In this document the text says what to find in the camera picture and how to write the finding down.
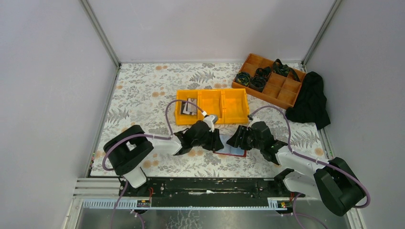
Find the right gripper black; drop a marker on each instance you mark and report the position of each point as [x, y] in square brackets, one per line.
[235, 140]

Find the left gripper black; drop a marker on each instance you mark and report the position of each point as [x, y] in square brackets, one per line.
[215, 143]

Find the yellow three-compartment bin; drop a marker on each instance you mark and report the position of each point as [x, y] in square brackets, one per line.
[230, 105]

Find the grey credit card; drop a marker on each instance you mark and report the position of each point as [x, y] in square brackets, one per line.
[189, 108]

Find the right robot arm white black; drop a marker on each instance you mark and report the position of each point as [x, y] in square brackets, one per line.
[331, 181]

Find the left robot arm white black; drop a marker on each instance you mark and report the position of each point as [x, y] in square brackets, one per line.
[126, 151]

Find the black white striped card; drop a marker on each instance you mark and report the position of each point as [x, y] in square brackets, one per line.
[184, 110]

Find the floral table mat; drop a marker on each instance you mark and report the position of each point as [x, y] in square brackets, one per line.
[143, 96]

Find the orange wooden divider tray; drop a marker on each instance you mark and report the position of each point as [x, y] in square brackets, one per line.
[259, 79]

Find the black cloth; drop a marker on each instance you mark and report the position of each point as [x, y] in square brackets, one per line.
[310, 105]

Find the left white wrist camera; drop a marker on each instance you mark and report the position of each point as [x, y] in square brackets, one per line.
[210, 120]

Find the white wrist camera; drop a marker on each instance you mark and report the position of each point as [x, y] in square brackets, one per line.
[210, 120]
[253, 120]

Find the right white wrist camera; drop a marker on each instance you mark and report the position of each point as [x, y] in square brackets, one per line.
[253, 120]

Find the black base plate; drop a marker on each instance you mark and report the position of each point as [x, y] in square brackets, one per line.
[218, 188]

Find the aluminium slotted rail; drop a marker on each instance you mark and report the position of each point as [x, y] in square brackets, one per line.
[203, 204]

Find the right aluminium corner post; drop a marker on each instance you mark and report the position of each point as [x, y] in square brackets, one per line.
[328, 19]

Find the aluminium corner post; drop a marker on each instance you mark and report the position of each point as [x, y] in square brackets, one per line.
[100, 32]
[328, 19]

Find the left aluminium corner post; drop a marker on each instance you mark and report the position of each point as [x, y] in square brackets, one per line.
[100, 32]

